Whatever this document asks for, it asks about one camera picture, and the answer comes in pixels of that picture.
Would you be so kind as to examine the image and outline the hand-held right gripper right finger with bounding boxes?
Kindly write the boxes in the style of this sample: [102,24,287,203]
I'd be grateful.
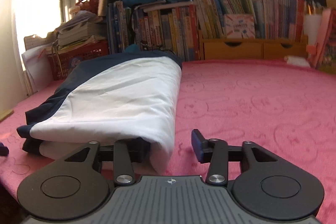
[191,129,279,185]

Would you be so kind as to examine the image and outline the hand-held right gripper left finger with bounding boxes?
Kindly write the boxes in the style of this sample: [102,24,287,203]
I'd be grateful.
[64,138,151,185]

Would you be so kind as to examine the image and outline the navy white striped jacket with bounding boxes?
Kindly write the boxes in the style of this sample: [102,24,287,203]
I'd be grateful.
[16,52,183,174]

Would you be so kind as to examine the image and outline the wooden board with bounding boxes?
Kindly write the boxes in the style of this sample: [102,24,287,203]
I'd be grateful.
[0,109,13,122]

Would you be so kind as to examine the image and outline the white paper sheets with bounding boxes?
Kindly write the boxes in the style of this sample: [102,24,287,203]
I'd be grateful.
[21,46,54,94]

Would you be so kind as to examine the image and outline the wooden drawer organizer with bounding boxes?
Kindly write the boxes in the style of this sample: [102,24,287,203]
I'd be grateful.
[198,35,309,60]

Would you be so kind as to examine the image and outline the red plastic crate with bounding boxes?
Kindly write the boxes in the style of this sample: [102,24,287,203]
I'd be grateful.
[47,40,109,81]

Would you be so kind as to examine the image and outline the white grid board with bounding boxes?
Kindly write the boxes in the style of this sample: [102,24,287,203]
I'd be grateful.
[24,34,53,52]

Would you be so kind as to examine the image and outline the white printed carton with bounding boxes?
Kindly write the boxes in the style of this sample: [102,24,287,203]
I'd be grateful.
[223,13,256,39]

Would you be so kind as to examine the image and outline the crumpled white tissue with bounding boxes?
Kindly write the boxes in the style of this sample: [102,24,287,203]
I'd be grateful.
[285,55,310,68]

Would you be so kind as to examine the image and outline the row of thin blue books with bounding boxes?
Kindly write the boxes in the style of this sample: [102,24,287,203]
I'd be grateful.
[106,1,133,55]

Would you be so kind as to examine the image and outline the row of green spine books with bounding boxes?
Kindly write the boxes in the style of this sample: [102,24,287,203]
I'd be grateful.
[192,0,256,39]

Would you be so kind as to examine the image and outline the stack of paper booklets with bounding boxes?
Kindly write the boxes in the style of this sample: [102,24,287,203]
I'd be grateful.
[46,10,108,51]

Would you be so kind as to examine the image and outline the row of pink spine books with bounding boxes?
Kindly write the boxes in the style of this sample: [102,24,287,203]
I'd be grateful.
[251,0,309,39]

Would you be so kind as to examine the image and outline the small red plastic basket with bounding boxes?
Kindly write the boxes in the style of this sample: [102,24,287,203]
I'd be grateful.
[79,0,101,12]

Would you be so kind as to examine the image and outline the pink picture book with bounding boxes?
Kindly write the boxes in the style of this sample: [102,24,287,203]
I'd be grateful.
[306,7,336,75]

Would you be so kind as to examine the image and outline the white card sheet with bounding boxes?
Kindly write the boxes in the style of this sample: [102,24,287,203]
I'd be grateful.
[304,14,322,43]

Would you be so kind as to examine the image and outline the black strap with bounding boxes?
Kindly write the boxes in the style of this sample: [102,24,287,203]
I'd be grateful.
[130,5,142,43]

